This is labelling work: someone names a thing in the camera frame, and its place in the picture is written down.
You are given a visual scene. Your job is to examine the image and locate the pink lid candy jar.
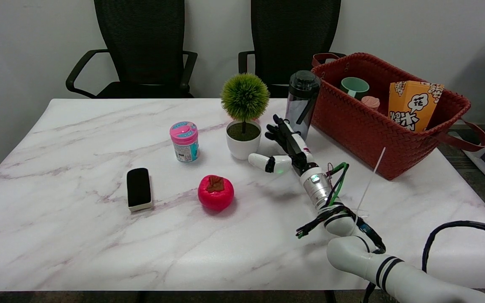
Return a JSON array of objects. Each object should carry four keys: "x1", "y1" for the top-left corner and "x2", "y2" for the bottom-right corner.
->
[{"x1": 170, "y1": 121, "x2": 200, "y2": 163}]

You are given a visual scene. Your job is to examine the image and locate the green robot cable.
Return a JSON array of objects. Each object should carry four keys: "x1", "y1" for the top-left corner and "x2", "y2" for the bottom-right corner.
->
[{"x1": 297, "y1": 162, "x2": 349, "y2": 238}]

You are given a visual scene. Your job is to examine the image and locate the orange popcorn box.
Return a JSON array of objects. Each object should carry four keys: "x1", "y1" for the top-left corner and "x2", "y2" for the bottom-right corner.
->
[{"x1": 388, "y1": 80, "x2": 445, "y2": 133}]

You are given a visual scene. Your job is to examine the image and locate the white zip tie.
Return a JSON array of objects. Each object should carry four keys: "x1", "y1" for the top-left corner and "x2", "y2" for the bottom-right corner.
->
[{"x1": 353, "y1": 147, "x2": 386, "y2": 220}]

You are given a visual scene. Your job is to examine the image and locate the green ball plant white pot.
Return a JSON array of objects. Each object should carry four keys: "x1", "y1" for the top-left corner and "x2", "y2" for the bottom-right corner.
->
[{"x1": 220, "y1": 73, "x2": 270, "y2": 160}]

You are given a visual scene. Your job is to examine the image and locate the clear bottle with black lid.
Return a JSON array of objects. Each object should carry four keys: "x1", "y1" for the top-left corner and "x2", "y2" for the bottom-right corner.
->
[{"x1": 285, "y1": 70, "x2": 321, "y2": 140}]

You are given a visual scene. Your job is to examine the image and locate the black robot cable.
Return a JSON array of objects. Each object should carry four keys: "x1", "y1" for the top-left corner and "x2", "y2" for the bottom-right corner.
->
[{"x1": 296, "y1": 204, "x2": 485, "y2": 303}]

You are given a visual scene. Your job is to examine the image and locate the green mug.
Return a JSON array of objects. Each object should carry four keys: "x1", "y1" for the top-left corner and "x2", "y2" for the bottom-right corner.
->
[{"x1": 341, "y1": 77, "x2": 370, "y2": 100}]

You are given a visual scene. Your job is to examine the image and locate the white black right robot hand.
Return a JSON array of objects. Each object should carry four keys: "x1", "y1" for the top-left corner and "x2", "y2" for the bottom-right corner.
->
[{"x1": 248, "y1": 114, "x2": 314, "y2": 174}]

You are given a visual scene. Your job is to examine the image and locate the black whiteboard eraser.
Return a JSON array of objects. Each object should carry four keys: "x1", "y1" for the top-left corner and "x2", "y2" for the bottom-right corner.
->
[{"x1": 126, "y1": 167, "x2": 154, "y2": 212}]

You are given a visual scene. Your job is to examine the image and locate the black mesh office chair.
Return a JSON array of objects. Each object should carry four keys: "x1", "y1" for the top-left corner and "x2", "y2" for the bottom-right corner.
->
[
  {"x1": 238, "y1": 0, "x2": 346, "y2": 98},
  {"x1": 66, "y1": 0, "x2": 198, "y2": 99}
]

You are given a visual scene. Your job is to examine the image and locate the red persimmon toy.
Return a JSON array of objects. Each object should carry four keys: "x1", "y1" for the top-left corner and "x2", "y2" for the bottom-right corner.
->
[{"x1": 197, "y1": 175, "x2": 235, "y2": 212}]

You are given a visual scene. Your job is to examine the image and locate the red woven basket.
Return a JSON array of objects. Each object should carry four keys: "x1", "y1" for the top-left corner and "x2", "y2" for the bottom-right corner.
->
[{"x1": 311, "y1": 52, "x2": 485, "y2": 181}]

